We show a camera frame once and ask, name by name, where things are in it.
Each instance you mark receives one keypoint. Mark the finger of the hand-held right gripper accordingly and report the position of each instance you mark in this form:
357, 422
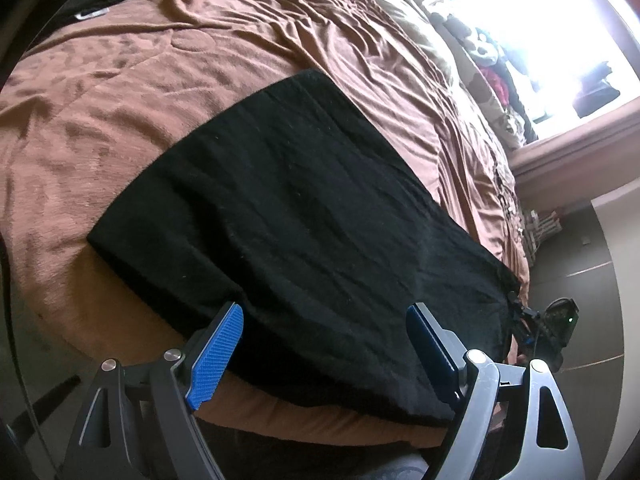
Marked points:
527, 320

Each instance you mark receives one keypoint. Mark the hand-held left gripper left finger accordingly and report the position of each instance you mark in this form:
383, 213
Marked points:
215, 360

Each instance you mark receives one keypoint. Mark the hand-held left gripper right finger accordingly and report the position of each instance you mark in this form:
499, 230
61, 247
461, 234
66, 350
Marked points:
430, 355

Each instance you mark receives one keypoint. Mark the black pants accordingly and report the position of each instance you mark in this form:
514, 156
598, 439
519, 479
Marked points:
300, 210

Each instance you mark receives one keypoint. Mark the white plastic rack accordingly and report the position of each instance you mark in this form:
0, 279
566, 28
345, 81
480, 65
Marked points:
542, 230

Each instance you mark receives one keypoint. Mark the dark bundle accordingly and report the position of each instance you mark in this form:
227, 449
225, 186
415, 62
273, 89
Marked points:
597, 90

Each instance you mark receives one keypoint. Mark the pile of clothes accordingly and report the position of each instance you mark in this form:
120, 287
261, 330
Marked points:
490, 75

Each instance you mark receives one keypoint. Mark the brown blanket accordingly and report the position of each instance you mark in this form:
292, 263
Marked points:
125, 85

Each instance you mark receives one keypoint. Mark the beige pillow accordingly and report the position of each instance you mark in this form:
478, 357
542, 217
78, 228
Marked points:
400, 15

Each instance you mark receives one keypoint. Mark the silver grey tag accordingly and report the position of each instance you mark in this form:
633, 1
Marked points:
91, 13

